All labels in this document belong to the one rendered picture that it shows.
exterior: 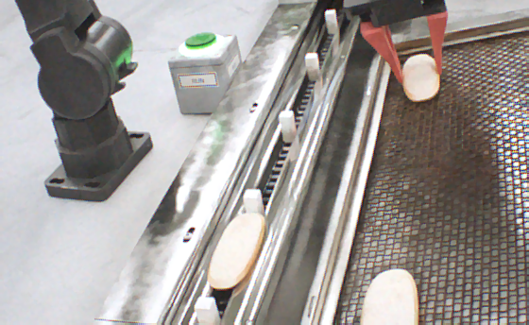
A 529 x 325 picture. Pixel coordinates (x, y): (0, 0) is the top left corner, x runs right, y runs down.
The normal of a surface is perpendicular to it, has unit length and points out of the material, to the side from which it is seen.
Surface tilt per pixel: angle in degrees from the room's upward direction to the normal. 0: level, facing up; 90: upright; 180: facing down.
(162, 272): 0
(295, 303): 0
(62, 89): 90
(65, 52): 90
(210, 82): 90
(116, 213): 0
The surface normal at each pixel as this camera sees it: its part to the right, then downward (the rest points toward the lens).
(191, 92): -0.24, 0.54
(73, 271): -0.18, -0.84
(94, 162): 0.22, 0.47
